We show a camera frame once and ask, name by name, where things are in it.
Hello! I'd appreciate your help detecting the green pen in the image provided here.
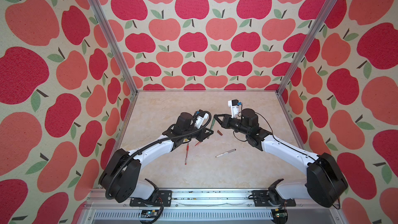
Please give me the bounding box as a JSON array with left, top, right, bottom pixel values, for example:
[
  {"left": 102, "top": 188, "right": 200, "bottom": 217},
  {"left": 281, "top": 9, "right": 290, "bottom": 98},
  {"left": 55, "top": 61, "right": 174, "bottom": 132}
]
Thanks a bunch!
[{"left": 210, "top": 118, "right": 216, "bottom": 130}]

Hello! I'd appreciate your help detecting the left aluminium frame post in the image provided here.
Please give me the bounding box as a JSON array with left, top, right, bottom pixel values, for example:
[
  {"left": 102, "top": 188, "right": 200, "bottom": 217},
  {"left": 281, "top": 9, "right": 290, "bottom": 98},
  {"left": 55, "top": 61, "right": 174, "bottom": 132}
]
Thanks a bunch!
[{"left": 88, "top": 0, "right": 138, "bottom": 97}]

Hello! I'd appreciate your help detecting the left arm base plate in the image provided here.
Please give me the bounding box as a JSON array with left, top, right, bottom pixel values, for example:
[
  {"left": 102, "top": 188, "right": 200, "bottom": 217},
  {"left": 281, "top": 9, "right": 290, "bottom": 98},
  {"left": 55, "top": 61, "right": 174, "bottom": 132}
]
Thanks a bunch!
[{"left": 130, "top": 190, "right": 173, "bottom": 207}]

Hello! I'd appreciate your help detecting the white pen right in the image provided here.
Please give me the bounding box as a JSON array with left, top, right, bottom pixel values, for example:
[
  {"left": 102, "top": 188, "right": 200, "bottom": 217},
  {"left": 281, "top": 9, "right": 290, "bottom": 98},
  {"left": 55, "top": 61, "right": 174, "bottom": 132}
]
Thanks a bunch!
[{"left": 215, "top": 149, "right": 236, "bottom": 158}]

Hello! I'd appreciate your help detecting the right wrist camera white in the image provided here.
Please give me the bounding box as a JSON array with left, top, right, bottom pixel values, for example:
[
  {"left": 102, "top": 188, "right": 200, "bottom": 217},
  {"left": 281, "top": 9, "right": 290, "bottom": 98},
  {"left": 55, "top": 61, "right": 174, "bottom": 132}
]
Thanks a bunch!
[{"left": 228, "top": 99, "right": 242, "bottom": 118}]

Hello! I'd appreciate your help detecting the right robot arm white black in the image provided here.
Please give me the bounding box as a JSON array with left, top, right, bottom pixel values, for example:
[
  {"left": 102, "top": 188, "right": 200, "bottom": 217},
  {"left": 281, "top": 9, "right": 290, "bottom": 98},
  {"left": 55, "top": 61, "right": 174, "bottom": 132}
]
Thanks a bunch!
[{"left": 214, "top": 108, "right": 348, "bottom": 208}]

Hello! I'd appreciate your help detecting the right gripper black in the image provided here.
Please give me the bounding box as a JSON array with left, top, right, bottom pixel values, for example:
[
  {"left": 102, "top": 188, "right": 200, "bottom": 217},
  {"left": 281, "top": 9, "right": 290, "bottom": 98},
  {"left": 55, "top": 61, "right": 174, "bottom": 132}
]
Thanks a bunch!
[{"left": 214, "top": 114, "right": 249, "bottom": 138}]

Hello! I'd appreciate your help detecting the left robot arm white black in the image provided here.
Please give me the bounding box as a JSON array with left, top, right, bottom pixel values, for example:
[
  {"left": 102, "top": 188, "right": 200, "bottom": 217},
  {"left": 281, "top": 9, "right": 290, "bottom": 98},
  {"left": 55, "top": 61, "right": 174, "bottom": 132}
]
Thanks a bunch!
[{"left": 98, "top": 110, "right": 213, "bottom": 203}]

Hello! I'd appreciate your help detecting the right aluminium frame post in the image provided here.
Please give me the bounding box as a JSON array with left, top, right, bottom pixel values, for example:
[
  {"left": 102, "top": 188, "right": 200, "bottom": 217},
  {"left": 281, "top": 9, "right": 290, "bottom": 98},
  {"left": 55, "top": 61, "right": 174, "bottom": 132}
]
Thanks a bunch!
[{"left": 276, "top": 0, "right": 337, "bottom": 97}]

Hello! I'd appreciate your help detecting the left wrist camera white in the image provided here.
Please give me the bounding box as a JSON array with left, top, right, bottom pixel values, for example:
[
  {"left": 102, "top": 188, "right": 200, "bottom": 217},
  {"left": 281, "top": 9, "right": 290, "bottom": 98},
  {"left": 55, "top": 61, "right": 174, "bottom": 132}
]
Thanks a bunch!
[{"left": 193, "top": 110, "right": 209, "bottom": 130}]

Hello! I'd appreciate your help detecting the aluminium frame post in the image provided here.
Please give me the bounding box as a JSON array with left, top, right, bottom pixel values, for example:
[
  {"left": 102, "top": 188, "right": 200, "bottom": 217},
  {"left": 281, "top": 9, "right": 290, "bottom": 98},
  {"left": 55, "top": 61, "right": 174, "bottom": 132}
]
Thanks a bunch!
[
  {"left": 276, "top": 0, "right": 337, "bottom": 97},
  {"left": 88, "top": 0, "right": 138, "bottom": 97}
]

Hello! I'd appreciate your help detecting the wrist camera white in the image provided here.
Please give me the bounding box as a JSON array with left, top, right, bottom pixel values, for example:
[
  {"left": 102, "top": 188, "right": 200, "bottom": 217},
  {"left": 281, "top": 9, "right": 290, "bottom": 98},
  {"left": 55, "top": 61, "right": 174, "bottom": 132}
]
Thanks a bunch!
[
  {"left": 228, "top": 99, "right": 242, "bottom": 118},
  {"left": 193, "top": 110, "right": 209, "bottom": 130}
]

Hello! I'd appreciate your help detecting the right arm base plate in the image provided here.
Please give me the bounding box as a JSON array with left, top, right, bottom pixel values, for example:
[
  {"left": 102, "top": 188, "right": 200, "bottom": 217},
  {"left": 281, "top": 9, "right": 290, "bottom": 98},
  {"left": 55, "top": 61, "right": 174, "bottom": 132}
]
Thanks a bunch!
[{"left": 248, "top": 190, "right": 296, "bottom": 207}]

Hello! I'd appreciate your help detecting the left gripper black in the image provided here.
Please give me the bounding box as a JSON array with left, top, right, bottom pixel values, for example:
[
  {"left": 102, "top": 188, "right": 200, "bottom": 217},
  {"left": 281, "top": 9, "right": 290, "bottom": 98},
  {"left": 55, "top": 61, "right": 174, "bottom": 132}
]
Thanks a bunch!
[{"left": 182, "top": 123, "right": 215, "bottom": 142}]

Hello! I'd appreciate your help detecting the aluminium frame rail front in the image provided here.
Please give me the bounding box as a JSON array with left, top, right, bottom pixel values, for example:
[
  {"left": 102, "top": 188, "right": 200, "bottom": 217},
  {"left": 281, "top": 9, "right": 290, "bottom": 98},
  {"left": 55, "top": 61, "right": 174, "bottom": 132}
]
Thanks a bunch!
[{"left": 74, "top": 188, "right": 348, "bottom": 224}]

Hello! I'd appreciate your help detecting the red pen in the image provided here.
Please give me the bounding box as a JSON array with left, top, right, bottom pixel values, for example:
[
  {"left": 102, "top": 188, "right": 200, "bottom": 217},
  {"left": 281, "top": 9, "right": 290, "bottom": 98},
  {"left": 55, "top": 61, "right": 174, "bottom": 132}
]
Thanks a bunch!
[{"left": 184, "top": 144, "right": 189, "bottom": 165}]

